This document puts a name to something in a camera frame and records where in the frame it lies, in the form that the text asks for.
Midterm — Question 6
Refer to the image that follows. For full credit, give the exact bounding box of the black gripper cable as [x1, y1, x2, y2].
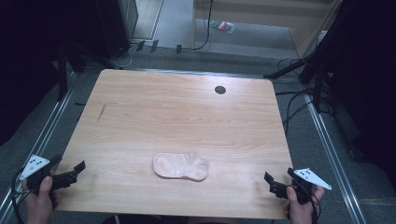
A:
[306, 186, 322, 224]
[10, 167, 34, 224]

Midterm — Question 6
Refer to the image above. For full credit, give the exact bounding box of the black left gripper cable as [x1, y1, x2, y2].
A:
[10, 167, 34, 224]

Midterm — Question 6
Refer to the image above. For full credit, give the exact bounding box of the dark cabinet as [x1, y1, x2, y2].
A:
[92, 0, 140, 61]

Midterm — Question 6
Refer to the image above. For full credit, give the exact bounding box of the person's right hand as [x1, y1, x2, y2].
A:
[282, 185, 326, 224]

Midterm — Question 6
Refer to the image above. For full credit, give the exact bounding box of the black hanging cable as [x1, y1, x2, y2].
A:
[186, 0, 215, 52]

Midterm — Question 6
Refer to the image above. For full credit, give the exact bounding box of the person's left hand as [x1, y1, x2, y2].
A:
[21, 175, 62, 224]

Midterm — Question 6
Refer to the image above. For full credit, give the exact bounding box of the white cable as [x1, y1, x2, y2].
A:
[106, 43, 139, 70]

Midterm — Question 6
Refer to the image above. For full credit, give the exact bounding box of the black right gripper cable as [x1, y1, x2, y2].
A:
[306, 186, 322, 224]

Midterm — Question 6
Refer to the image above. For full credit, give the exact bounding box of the dark curtain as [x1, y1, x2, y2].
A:
[0, 0, 101, 147]
[306, 0, 396, 190]

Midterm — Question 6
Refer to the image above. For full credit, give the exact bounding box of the black floor cable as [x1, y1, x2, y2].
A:
[275, 57, 317, 136]

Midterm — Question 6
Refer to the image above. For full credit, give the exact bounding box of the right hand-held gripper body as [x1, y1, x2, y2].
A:
[268, 167, 332, 205]

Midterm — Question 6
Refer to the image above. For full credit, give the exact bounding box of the black metal stand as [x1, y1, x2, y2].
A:
[55, 38, 118, 102]
[262, 46, 331, 114]

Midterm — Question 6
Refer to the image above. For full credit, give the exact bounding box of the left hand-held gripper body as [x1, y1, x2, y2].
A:
[19, 154, 78, 196]

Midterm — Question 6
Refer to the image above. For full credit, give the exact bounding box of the aluminium rail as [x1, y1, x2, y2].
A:
[0, 70, 78, 217]
[302, 92, 368, 224]

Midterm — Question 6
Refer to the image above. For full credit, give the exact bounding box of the cream sock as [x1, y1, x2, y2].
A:
[152, 151, 210, 182]

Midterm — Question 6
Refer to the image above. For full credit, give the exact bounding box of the light wooden shelf unit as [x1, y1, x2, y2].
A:
[191, 0, 345, 60]

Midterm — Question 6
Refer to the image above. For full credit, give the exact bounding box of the colourful packet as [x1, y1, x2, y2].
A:
[209, 20, 236, 35]

